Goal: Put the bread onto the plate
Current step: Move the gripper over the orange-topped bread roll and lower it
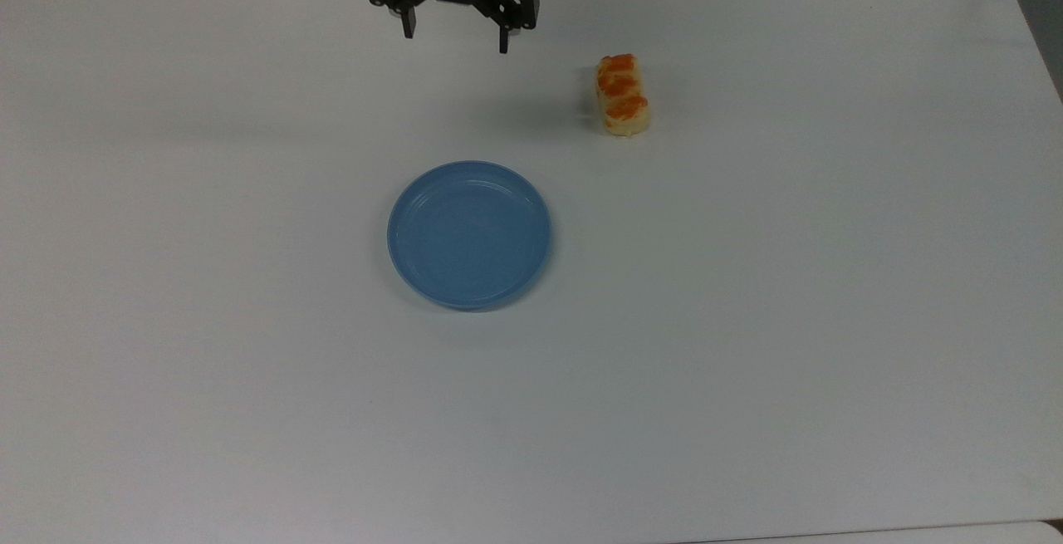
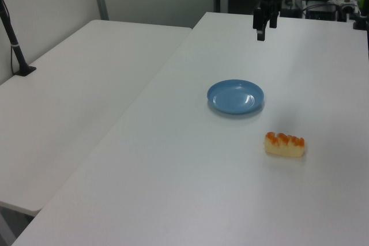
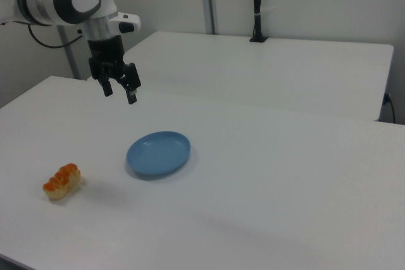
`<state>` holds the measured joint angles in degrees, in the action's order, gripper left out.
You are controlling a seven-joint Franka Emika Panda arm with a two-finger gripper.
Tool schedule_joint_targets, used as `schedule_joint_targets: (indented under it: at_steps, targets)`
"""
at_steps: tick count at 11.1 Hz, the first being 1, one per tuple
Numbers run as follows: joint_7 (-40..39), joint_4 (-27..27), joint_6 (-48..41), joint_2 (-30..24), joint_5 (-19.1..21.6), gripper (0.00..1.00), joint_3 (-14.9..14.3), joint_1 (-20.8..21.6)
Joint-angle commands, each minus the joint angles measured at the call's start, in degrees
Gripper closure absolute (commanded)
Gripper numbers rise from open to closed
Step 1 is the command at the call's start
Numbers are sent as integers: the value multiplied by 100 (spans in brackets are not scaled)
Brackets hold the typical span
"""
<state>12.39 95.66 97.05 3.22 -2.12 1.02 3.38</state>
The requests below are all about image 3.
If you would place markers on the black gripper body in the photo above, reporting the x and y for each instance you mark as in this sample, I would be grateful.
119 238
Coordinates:
106 56

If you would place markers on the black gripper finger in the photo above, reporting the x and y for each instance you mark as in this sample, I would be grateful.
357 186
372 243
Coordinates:
131 82
107 88

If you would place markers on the blue plate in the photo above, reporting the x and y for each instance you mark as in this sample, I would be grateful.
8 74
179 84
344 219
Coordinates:
158 154

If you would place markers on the bread with orange topping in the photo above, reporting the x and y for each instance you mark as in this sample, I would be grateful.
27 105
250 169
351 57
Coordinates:
62 180

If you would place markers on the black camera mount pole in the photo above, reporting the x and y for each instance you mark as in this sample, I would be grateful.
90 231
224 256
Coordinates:
257 4

